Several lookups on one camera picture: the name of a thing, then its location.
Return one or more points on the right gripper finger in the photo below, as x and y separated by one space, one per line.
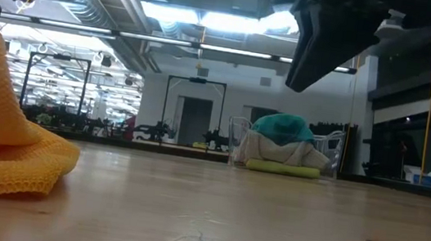
298 44
331 48

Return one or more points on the teal microfiber towel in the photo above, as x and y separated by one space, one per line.
282 126

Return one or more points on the grey microfiber towel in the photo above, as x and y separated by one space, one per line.
277 153

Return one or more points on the lime green microfiber towel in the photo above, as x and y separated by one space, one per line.
283 169

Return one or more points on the black background robot arm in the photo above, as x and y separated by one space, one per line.
215 139
156 130

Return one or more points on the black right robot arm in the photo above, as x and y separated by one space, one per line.
426 12

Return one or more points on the clear plastic bin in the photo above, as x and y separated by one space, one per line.
335 151

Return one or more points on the long ceiling light strip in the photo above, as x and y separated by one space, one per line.
155 39

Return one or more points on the grey door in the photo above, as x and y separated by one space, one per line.
194 122

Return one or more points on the white and blue box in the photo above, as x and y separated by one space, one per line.
418 176

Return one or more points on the red background object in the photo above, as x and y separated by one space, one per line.
130 126

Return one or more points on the grey wall vent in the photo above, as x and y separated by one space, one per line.
265 81
203 72

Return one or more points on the black gantry frame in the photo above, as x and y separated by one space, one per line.
26 81
197 80

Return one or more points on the black table frame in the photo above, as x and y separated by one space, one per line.
134 144

